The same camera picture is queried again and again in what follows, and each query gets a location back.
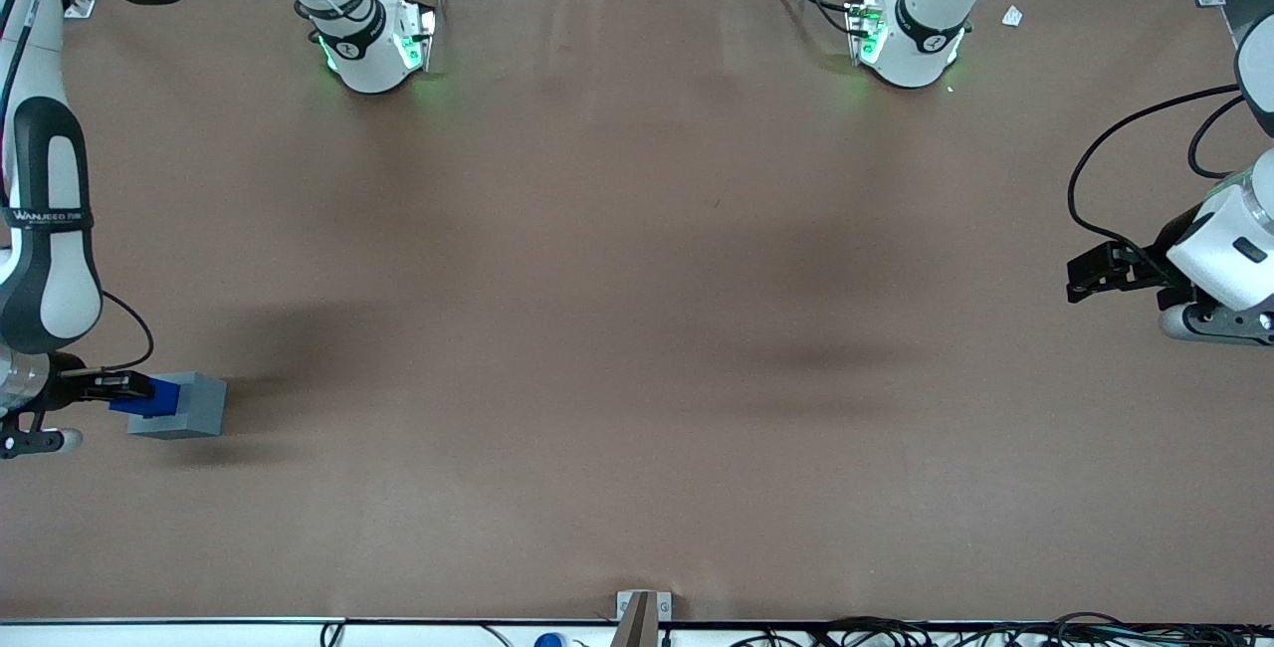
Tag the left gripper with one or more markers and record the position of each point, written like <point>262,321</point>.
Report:
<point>1155,261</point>

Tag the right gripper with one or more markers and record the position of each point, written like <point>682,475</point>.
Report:
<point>68,385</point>

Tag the blue plastic part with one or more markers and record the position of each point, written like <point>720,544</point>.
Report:
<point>149,408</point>

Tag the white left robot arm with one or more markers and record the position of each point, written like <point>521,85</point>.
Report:
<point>921,45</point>

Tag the gray square base block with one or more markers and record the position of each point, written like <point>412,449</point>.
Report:
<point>199,408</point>

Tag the small white paper scrap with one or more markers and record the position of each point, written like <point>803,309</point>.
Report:
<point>1012,16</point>

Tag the brown table cover sheet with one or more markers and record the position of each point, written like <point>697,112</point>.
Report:
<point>637,328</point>

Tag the blue round cap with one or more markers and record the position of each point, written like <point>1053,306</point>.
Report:
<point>548,641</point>

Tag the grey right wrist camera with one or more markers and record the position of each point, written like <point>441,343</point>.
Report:
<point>40,442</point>

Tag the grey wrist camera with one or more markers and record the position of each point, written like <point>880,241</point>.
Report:
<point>40,442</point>
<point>1194,323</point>

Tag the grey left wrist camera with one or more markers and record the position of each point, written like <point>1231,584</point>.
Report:
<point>1194,323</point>

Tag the grey metal camera bracket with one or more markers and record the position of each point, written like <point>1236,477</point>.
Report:
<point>642,617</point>

